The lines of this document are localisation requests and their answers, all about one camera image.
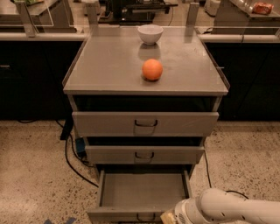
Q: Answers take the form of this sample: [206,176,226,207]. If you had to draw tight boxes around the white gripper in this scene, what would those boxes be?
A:
[160,199,201,224]

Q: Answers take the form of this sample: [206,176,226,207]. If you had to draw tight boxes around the grey bottom drawer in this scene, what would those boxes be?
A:
[87,169,191,224]

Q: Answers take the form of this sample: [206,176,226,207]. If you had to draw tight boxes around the grey drawer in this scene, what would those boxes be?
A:
[73,112,219,137]
[87,169,191,224]
[86,146,204,165]

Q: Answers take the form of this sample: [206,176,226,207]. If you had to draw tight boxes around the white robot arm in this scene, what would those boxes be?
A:
[160,188,280,224]

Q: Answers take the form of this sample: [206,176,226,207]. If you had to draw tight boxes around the grey middle drawer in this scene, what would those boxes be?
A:
[86,146,204,165]

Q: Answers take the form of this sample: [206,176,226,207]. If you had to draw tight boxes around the grey metal drawer cabinet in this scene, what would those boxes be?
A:
[64,27,228,171]

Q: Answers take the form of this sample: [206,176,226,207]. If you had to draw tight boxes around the grey top drawer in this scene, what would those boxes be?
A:
[73,112,219,137]

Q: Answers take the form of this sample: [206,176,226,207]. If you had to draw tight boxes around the blue power box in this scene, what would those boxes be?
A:
[75,137,86,157]

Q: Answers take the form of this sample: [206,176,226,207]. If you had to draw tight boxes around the orange fruit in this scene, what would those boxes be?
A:
[142,59,163,81]

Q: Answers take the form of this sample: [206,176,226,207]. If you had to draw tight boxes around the white bowl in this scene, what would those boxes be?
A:
[137,24,164,45]

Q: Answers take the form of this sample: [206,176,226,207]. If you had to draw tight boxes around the black machine in background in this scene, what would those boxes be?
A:
[99,0,178,25]

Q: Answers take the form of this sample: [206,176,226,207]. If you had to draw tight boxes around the grey background table right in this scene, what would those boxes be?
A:
[212,0,280,35]

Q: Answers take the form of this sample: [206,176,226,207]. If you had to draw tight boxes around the grey background table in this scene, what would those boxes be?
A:
[212,0,280,35]
[0,0,76,33]

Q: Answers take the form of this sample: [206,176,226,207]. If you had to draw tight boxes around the orange snack bag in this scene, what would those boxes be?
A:
[252,2,273,15]

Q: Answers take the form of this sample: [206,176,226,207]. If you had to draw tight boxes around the grey background table left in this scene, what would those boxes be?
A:
[0,0,76,33]

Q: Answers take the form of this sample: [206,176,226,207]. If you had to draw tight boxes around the black cable right floor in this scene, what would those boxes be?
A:
[203,150,249,200]

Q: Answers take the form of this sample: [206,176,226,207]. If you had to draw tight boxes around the black cable floor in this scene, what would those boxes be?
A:
[203,150,249,200]
[17,118,100,188]

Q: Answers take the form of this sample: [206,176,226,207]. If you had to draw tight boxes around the black cable left floor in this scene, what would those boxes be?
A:
[17,118,100,188]

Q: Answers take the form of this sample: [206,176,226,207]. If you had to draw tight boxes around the white counter rail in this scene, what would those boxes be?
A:
[0,32,280,44]

